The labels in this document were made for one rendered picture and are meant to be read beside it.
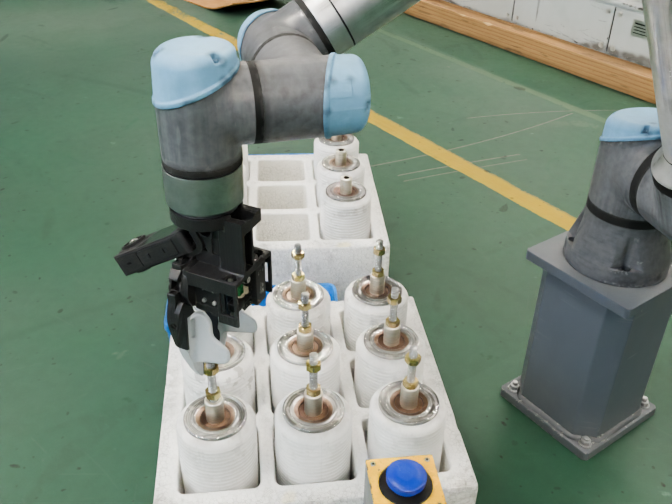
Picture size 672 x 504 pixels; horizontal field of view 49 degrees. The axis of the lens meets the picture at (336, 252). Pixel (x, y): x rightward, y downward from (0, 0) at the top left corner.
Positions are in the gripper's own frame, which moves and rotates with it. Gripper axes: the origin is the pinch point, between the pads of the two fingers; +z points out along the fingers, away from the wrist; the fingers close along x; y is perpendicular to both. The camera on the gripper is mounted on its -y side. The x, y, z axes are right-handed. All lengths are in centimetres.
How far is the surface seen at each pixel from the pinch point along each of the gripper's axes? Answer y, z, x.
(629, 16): 24, 12, 219
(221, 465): 3.6, 13.0, -3.7
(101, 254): -64, 35, 50
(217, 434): 2.5, 9.7, -2.4
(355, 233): -5, 16, 56
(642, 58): 31, 24, 215
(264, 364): -2.9, 17.0, 17.6
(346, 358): 7.2, 17.0, 24.1
